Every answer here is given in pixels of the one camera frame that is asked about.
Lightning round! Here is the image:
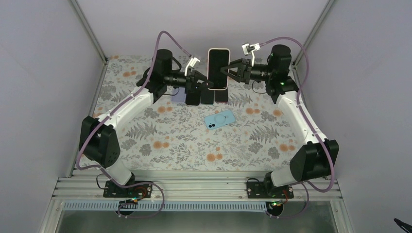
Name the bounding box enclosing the aluminium corner frame post left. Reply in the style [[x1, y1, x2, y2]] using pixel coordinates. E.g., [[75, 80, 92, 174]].
[[69, 0, 108, 64]]

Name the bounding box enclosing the black phone case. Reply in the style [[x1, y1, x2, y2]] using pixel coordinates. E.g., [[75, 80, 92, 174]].
[[185, 92, 201, 106]]

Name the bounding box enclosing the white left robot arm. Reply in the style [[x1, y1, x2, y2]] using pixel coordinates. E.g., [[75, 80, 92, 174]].
[[76, 49, 212, 197]]

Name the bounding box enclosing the aluminium corner frame post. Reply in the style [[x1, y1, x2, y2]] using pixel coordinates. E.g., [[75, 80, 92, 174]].
[[292, 0, 335, 67], [69, 0, 108, 64]]

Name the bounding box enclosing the light blue phone case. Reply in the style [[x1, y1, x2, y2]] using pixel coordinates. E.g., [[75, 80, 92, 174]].
[[204, 110, 236, 130]]

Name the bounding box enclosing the floral patterned table mat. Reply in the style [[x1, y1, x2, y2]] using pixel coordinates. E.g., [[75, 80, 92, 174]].
[[77, 55, 324, 173]]

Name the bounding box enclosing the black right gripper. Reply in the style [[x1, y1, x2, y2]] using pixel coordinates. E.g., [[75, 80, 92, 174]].
[[220, 58, 274, 84]]

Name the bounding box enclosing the dark teal smartphone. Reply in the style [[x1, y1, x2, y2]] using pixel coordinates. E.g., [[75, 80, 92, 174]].
[[200, 89, 215, 105]]

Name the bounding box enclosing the aluminium corner frame post right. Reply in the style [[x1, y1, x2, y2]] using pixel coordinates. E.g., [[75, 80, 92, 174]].
[[292, 0, 335, 67]]

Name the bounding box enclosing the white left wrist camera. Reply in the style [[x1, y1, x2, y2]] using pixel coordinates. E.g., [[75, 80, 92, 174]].
[[184, 56, 200, 77]]

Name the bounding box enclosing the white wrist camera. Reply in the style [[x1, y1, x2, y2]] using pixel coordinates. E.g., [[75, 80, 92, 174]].
[[184, 56, 200, 77], [241, 43, 260, 67]]

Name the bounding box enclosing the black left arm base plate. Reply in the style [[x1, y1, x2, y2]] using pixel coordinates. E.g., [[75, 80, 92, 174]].
[[103, 181, 153, 199]]

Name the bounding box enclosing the beige phone case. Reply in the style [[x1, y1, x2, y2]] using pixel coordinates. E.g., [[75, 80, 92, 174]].
[[206, 48, 231, 91]]

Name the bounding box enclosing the slotted grey cable duct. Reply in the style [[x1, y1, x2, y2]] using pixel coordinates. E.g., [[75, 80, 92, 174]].
[[62, 200, 266, 212]]

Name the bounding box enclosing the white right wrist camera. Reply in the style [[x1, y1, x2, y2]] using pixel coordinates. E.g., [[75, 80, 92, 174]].
[[241, 43, 260, 67]]

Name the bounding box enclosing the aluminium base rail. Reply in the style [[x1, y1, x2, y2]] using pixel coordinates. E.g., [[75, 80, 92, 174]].
[[51, 168, 343, 201]]

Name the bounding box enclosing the lilac phone case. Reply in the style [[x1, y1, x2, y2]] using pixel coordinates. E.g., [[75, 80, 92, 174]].
[[171, 87, 186, 103]]

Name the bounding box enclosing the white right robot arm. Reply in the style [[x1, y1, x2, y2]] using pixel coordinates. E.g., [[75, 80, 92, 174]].
[[219, 44, 339, 198]]

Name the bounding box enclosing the magenta smartphone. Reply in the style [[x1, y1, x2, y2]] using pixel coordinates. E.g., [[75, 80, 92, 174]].
[[214, 89, 228, 103]]

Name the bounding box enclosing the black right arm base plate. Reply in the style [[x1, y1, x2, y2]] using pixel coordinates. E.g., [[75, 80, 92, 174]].
[[246, 180, 294, 199]]

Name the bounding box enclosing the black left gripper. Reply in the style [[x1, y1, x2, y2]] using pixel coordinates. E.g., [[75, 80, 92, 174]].
[[164, 68, 213, 94]]

